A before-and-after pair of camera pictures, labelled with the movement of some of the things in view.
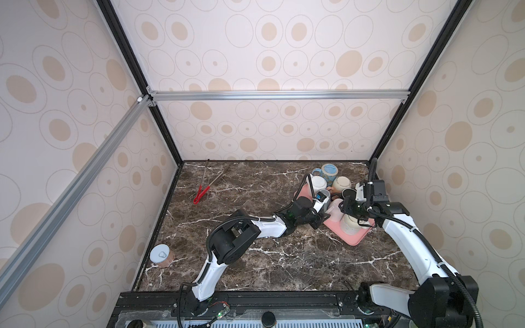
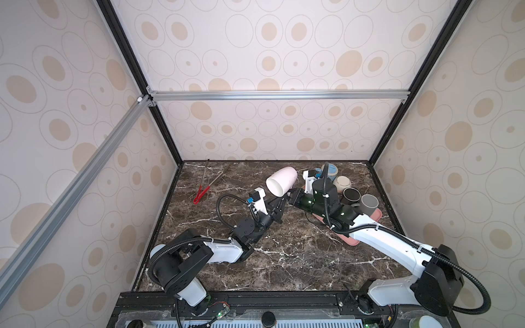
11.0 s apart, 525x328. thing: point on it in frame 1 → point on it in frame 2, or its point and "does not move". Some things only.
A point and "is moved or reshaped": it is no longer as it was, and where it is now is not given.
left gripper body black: (306, 219) → (260, 227)
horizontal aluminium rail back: (278, 95) does not move
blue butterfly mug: (329, 172) does not move
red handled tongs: (200, 193) does not move
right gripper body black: (357, 208) → (305, 202)
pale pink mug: (335, 214) is moved or reshaped
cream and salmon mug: (340, 183) does not move
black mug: (350, 192) does not move
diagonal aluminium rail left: (20, 256) does not move
